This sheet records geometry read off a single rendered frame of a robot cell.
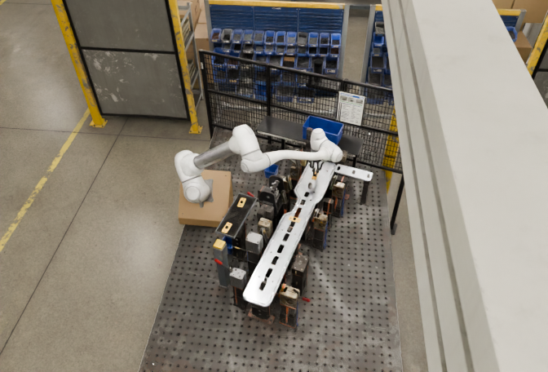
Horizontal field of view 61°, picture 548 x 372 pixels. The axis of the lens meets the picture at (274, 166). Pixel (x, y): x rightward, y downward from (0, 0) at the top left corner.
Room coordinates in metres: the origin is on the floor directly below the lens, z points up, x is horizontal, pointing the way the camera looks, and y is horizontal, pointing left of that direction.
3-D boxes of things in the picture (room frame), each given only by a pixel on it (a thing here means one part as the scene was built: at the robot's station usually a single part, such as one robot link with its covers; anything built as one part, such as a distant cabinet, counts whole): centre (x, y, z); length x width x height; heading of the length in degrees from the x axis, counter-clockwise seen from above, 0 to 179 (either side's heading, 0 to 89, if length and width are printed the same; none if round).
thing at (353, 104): (3.06, -0.63, 1.30); 0.23 x 0.02 x 0.31; 67
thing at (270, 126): (3.06, -0.30, 1.02); 0.90 x 0.22 x 0.03; 67
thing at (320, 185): (2.13, -0.14, 1.00); 1.38 x 0.22 x 0.02; 157
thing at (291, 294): (1.54, -0.09, 0.88); 0.15 x 0.11 x 0.36; 67
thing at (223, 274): (1.83, 0.36, 0.92); 0.08 x 0.08 x 0.44; 67
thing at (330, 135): (3.02, -0.41, 1.10); 0.30 x 0.17 x 0.13; 66
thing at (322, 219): (2.14, -0.32, 0.87); 0.12 x 0.09 x 0.35; 67
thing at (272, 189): (2.33, 0.01, 0.94); 0.18 x 0.13 x 0.49; 157
